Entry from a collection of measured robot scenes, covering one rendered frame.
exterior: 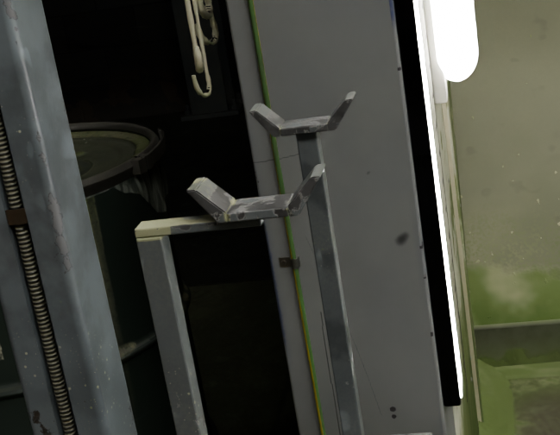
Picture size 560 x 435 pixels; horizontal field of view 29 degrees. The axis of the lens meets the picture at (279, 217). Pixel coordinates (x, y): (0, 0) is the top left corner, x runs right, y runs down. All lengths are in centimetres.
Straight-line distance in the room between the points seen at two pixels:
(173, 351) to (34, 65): 21
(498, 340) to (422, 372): 141
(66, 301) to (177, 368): 12
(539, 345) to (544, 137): 52
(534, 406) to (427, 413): 126
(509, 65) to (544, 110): 15
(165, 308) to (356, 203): 59
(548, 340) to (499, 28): 82
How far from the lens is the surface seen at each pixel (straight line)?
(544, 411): 256
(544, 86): 285
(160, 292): 66
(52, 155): 75
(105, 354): 81
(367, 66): 119
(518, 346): 271
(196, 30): 128
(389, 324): 128
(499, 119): 282
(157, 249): 65
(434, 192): 123
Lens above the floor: 128
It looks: 17 degrees down
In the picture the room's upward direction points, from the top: 9 degrees counter-clockwise
